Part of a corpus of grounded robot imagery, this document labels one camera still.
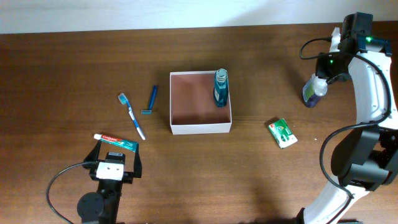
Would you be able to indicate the blue white toothbrush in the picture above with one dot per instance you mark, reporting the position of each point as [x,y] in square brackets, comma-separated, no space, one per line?
[124,101]

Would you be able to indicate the blue disposable razor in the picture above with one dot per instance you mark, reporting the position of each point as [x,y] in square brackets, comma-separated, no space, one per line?
[151,101]

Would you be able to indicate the green white soap packet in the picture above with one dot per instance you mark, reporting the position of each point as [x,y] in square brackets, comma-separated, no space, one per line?
[282,133]

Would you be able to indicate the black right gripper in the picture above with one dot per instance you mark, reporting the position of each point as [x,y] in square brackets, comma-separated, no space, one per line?
[322,71]

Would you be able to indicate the green mouthwash bottle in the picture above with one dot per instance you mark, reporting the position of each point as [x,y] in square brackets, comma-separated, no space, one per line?
[221,91]

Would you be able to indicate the red green toothpaste tube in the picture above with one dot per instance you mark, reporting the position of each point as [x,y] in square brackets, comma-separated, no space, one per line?
[126,144]

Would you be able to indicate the pink open box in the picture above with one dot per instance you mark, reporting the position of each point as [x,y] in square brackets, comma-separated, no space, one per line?
[192,106]

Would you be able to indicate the clear soap pump bottle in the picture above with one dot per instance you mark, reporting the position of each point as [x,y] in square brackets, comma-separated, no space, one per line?
[316,88]

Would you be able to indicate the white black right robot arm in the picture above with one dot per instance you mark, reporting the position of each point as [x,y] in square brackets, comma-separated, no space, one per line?
[303,215]

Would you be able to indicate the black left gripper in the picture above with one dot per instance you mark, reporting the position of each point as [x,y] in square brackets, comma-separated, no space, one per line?
[128,177]

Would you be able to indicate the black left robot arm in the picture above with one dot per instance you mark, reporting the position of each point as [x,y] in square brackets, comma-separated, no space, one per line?
[102,205]

